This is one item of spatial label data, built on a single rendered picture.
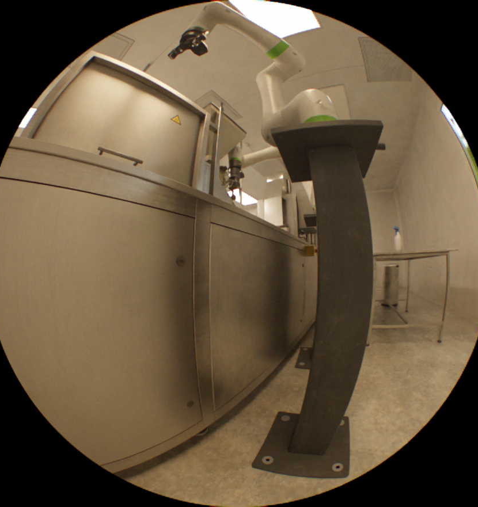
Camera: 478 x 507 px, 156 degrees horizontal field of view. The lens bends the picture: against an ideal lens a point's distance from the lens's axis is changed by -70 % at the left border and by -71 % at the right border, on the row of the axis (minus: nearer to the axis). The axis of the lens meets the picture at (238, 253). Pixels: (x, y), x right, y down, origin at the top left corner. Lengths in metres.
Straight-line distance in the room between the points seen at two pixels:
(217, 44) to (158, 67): 0.69
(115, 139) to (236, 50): 1.79
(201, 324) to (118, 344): 0.20
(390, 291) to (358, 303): 2.56
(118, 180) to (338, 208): 0.43
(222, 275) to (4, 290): 0.48
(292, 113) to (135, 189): 0.49
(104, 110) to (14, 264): 0.52
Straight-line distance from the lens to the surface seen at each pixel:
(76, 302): 0.32
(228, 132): 1.15
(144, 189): 0.36
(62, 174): 0.34
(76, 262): 0.31
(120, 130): 0.65
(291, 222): 1.71
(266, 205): 1.79
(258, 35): 0.92
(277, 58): 0.94
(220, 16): 0.93
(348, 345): 0.41
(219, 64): 2.29
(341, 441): 0.76
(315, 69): 2.39
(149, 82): 0.85
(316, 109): 0.56
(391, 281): 2.93
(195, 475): 0.67
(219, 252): 0.46
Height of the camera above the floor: 0.62
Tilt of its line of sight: 5 degrees up
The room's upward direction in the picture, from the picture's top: straight up
